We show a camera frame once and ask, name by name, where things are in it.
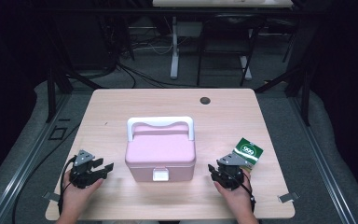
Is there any white desk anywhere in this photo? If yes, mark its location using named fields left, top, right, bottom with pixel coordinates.
left=152, top=0, right=294, bottom=80

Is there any black metal stand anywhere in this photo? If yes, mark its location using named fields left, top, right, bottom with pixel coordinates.
left=43, top=59, right=105, bottom=124
left=254, top=60, right=312, bottom=127

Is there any black chair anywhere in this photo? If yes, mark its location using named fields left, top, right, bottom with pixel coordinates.
left=196, top=13, right=267, bottom=88

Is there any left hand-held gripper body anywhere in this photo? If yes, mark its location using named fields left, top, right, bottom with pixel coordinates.
left=69, top=149, right=104, bottom=189

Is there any metal table bracket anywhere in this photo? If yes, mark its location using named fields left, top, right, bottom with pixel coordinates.
left=42, top=191, right=61, bottom=203
left=277, top=191, right=300, bottom=204

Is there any black floor cable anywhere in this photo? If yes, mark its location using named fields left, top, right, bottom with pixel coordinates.
left=11, top=123, right=82, bottom=224

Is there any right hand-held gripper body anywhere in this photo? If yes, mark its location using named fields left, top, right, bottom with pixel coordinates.
left=212, top=152, right=249, bottom=191

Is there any person's left hand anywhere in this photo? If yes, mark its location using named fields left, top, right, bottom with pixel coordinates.
left=61, top=179, right=104, bottom=217

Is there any green packet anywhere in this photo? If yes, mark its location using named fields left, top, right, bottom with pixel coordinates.
left=232, top=137, right=265, bottom=172

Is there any pink storage box white handle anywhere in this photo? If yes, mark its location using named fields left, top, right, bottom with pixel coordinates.
left=124, top=116, right=197, bottom=183

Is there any person's right hand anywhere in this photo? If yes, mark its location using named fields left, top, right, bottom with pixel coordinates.
left=213, top=170, right=256, bottom=217

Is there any aluminium floor rail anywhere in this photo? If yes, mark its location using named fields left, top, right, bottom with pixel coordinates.
left=0, top=91, right=73, bottom=224
left=287, top=96, right=357, bottom=224

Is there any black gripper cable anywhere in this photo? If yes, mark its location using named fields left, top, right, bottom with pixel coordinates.
left=58, top=156, right=77, bottom=216
left=241, top=172, right=257, bottom=213

